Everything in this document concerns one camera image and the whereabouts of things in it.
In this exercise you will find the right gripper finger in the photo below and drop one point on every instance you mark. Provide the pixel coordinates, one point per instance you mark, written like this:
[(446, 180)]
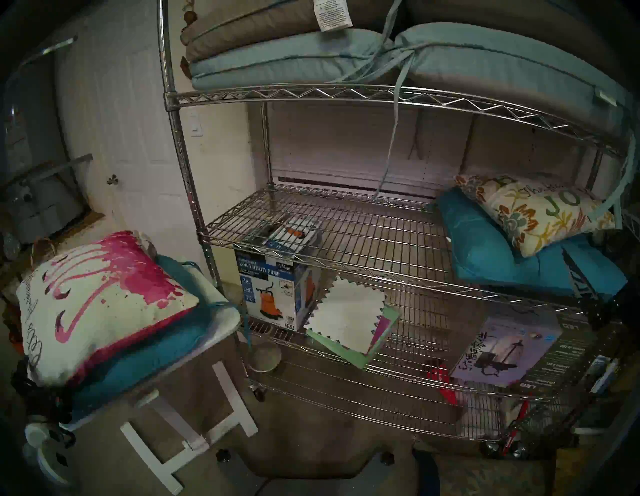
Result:
[(580, 285)]

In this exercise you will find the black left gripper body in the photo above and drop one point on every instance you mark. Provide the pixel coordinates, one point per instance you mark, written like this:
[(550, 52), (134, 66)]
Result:
[(42, 400)]

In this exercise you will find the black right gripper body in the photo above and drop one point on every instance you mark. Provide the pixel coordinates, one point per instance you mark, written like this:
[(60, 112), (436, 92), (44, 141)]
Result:
[(620, 310)]

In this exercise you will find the floral JOY throw pillow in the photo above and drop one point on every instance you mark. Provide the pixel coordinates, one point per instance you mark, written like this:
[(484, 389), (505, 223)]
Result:
[(535, 215)]

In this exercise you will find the pink flamingo throw pillow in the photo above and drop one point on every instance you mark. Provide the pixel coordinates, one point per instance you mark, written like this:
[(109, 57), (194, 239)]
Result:
[(100, 310)]

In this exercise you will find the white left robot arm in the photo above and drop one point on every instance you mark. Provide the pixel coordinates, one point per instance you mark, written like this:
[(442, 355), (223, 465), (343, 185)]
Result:
[(45, 450)]

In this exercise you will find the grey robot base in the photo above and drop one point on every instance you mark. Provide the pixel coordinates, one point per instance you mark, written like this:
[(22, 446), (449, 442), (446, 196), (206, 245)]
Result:
[(310, 475)]

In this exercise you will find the light blue cushion tie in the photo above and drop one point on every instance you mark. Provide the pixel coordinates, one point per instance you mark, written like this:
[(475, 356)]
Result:
[(616, 199), (396, 125)]

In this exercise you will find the teal tufted seat cushion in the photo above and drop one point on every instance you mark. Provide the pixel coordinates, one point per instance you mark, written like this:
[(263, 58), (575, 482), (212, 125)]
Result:
[(480, 255)]

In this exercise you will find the small white cushion tag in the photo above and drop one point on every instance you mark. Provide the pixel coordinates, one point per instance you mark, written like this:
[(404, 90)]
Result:
[(605, 97)]

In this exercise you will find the blue and taupe bench cushion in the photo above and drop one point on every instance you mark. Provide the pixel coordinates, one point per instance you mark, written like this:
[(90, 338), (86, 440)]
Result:
[(500, 55)]

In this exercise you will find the light blue bench cushion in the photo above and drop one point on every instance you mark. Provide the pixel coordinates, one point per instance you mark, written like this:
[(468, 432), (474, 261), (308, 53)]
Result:
[(290, 57)]

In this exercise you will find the LED lamp product box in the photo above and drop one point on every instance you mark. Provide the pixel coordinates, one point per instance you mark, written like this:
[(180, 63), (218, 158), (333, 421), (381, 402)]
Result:
[(510, 350)]

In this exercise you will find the red plastic item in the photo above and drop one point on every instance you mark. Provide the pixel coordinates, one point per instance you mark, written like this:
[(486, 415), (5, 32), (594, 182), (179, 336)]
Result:
[(442, 382)]

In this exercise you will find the black floor knob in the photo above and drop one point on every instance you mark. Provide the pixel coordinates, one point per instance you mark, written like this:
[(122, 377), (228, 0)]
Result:
[(223, 455), (387, 458)]

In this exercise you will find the grey water heater tank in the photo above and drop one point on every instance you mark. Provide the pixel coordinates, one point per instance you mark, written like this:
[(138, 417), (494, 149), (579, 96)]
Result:
[(40, 210)]

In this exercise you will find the white folding table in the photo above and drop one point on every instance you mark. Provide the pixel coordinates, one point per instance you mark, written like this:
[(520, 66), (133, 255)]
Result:
[(225, 320)]

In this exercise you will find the magenta paper folder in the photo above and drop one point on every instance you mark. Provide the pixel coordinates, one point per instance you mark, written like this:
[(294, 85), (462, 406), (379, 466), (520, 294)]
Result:
[(380, 332)]

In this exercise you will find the clear glass bowl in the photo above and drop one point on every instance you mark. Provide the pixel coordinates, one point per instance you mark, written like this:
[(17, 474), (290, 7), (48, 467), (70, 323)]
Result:
[(264, 357)]

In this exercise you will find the metal door knob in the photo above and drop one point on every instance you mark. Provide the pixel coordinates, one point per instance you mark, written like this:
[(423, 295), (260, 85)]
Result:
[(112, 179)]

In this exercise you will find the grey metal bar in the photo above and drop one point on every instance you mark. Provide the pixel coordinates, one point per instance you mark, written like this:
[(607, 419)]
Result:
[(55, 167)]

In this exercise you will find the blue cloth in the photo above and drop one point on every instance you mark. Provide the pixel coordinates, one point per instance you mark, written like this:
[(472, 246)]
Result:
[(427, 472)]

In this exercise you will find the utility pump cardboard box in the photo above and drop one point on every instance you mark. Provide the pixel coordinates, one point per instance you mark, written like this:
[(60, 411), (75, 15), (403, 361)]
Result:
[(270, 285)]

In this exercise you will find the white panel door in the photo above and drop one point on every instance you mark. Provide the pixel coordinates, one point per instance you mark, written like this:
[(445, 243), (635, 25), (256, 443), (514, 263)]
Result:
[(130, 125)]

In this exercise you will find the white care label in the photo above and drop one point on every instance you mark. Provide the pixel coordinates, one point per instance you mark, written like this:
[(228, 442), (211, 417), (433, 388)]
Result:
[(332, 15)]

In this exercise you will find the white light switch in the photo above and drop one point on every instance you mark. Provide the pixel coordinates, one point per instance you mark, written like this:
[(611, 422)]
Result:
[(196, 124)]

